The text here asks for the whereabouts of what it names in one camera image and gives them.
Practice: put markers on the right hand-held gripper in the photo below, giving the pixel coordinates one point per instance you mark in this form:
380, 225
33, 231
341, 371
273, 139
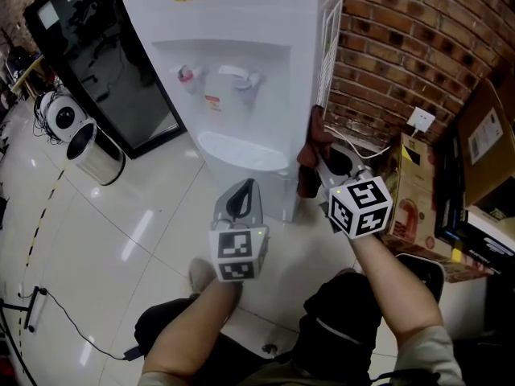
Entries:
362, 207

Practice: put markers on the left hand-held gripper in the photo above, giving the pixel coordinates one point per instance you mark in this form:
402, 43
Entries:
237, 251

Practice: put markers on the brown wiping cloth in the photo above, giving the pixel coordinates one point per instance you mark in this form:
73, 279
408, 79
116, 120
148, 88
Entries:
316, 147

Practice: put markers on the white water dispenser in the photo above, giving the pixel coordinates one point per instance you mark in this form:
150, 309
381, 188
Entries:
241, 22

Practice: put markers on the person's left forearm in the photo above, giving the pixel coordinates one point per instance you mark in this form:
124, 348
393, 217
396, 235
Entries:
189, 328

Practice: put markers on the person's right forearm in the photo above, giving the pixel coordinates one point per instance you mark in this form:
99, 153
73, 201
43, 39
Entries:
398, 288

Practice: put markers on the person's left tan shoe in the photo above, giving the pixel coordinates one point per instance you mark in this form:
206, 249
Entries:
201, 273

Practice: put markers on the person's tan shoe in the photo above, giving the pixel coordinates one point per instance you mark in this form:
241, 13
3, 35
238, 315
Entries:
201, 273
346, 272

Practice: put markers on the red yellow printed cardboard box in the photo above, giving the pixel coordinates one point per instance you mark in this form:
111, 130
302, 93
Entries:
414, 215

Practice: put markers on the person's right tan shoe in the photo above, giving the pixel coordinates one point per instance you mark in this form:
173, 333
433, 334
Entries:
346, 272

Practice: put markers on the black blue flat box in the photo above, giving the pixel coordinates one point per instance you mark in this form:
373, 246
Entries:
450, 199

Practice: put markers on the person's black shorts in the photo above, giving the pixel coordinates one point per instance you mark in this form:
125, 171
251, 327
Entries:
334, 316

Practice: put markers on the cardboard box with white label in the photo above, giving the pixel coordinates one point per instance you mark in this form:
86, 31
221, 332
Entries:
483, 143

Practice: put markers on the steel trash bin with liner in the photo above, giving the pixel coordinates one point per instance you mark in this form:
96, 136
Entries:
100, 159

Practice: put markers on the brown box with dark print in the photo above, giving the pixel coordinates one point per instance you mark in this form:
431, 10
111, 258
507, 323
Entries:
499, 207

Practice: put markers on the black and white box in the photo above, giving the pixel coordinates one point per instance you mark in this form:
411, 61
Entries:
487, 243

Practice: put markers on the white round device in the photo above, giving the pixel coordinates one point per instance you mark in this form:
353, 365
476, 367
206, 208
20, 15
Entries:
64, 119

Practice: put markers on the yellow black striped floor tape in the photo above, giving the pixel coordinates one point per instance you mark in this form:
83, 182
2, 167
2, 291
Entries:
36, 231

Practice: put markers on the black framed glass panel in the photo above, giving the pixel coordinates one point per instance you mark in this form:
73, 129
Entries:
100, 54

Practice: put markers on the person's grey shirt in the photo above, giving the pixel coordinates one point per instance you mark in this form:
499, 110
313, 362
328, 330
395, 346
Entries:
430, 360

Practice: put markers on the black floor stand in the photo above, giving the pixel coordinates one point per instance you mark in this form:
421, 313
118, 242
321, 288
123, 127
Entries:
30, 308

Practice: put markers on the white wall socket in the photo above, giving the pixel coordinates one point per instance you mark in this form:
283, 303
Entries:
421, 120

